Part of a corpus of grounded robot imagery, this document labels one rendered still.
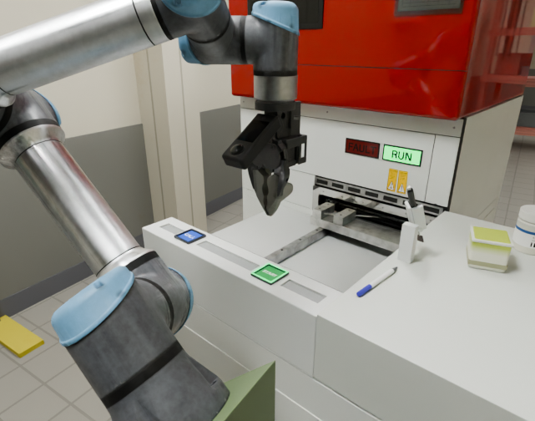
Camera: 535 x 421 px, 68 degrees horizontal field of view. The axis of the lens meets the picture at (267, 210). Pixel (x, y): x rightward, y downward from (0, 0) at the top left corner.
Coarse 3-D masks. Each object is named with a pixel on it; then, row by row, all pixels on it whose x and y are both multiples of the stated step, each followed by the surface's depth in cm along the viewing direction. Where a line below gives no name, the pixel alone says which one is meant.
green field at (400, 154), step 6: (384, 150) 119; (390, 150) 118; (396, 150) 116; (402, 150) 115; (408, 150) 114; (414, 150) 113; (384, 156) 120; (390, 156) 118; (396, 156) 117; (402, 156) 116; (408, 156) 115; (414, 156) 113; (420, 156) 112; (408, 162) 115; (414, 162) 114
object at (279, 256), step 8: (312, 232) 126; (320, 232) 127; (328, 232) 131; (296, 240) 121; (304, 240) 121; (312, 240) 125; (280, 248) 116; (288, 248) 116; (296, 248) 119; (272, 256) 111; (280, 256) 114; (288, 256) 117
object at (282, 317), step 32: (160, 224) 105; (160, 256) 101; (192, 256) 91; (224, 256) 90; (256, 256) 89; (192, 288) 95; (224, 288) 86; (256, 288) 78; (288, 288) 78; (320, 288) 77; (224, 320) 90; (256, 320) 81; (288, 320) 75; (288, 352) 78
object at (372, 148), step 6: (348, 144) 127; (354, 144) 125; (360, 144) 124; (366, 144) 122; (372, 144) 121; (348, 150) 127; (354, 150) 126; (360, 150) 124; (366, 150) 123; (372, 150) 122
